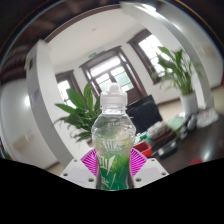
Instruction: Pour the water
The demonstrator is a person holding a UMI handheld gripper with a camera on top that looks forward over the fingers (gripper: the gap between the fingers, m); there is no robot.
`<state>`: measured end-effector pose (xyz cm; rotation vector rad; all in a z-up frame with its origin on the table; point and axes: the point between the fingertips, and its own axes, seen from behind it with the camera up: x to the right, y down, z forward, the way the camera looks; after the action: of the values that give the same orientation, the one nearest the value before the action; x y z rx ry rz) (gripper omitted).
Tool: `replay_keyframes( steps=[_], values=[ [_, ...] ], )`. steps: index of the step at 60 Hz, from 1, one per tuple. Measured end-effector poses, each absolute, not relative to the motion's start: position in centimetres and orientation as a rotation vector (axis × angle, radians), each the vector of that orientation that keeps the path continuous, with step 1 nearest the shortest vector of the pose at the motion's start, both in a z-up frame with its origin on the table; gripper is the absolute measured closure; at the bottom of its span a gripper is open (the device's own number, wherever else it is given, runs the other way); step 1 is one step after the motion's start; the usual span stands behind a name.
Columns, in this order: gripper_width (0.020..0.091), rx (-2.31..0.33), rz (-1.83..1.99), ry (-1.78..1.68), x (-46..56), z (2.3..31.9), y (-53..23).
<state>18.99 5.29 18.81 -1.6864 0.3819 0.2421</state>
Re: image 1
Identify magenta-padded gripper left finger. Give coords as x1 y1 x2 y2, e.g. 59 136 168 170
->
59 148 100 190

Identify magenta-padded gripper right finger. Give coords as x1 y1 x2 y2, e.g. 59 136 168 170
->
129 147 170 189

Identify clear bottle with green label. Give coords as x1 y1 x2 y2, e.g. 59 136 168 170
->
90 82 137 191

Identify black flat device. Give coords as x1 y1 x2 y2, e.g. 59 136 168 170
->
157 138 179 159

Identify dark tea tray with cups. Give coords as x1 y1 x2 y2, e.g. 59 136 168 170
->
146 120 176 148

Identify black chair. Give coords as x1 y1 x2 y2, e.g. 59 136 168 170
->
125 94 163 134

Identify dark grey round object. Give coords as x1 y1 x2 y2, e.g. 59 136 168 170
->
184 114 198 133

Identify green plant in white pot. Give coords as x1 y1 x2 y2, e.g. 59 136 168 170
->
54 82 103 144
151 46 203 118

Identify white printed papers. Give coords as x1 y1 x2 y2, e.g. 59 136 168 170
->
196 109 219 129

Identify dark wooden framed window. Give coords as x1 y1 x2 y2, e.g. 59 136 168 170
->
54 69 83 108
127 28 174 84

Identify dark wooden glazed door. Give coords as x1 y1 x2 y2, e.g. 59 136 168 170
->
79 45 148 104

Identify glowing wall lamp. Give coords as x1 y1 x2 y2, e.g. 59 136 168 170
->
23 94 33 108

